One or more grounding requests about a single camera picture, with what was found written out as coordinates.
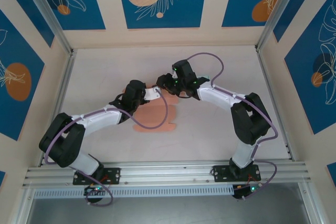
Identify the salmon pink paper box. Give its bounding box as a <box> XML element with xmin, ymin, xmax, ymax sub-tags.
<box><xmin>132</xmin><ymin>83</ymin><xmax>177</xmax><ymax>133</ymax></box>

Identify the small control circuit board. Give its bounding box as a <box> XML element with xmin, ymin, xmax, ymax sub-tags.
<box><xmin>232</xmin><ymin>184</ymin><xmax>261</xmax><ymax>200</ymax></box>
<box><xmin>83</xmin><ymin>185</ymin><xmax>109</xmax><ymax>196</ymax></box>

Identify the grey metal sheet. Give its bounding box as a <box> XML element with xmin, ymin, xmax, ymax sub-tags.
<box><xmin>26</xmin><ymin>197</ymin><xmax>312</xmax><ymax>224</ymax></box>

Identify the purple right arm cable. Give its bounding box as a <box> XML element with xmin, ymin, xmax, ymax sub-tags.
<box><xmin>186</xmin><ymin>52</ymin><xmax>279</xmax><ymax>201</ymax></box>

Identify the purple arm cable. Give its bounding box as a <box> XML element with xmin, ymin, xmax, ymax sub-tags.
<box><xmin>44</xmin><ymin>88</ymin><xmax>170</xmax><ymax>206</ymax></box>
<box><xmin>186</xmin><ymin>52</ymin><xmax>279</xmax><ymax>201</ymax></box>

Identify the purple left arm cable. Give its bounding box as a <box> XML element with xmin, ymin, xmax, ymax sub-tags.
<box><xmin>44</xmin><ymin>88</ymin><xmax>170</xmax><ymax>206</ymax></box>

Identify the aluminium mounting rail beam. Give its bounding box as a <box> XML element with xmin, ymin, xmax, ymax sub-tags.
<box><xmin>22</xmin><ymin>158</ymin><xmax>313</xmax><ymax>188</ymax></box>

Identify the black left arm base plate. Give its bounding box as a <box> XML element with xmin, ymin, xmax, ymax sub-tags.
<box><xmin>72</xmin><ymin>167</ymin><xmax>121</xmax><ymax>185</ymax></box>

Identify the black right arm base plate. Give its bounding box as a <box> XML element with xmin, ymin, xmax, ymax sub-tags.
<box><xmin>212</xmin><ymin>165</ymin><xmax>262</xmax><ymax>183</ymax></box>

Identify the grey slotted cable duct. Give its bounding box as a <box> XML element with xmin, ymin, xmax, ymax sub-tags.
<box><xmin>33</xmin><ymin>184</ymin><xmax>236</xmax><ymax>199</ymax></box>

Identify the aluminium frame post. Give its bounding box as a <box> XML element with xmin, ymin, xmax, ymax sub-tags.
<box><xmin>254</xmin><ymin>0</ymin><xmax>302</xmax><ymax>52</ymax></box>
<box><xmin>17</xmin><ymin>0</ymin><xmax>76</xmax><ymax>56</ymax></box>

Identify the aluminium frame strut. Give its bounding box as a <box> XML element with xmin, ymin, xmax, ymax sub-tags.
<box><xmin>298</xmin><ymin>182</ymin><xmax>325</xmax><ymax>224</ymax></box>
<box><xmin>14</xmin><ymin>188</ymin><xmax>36</xmax><ymax>224</ymax></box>

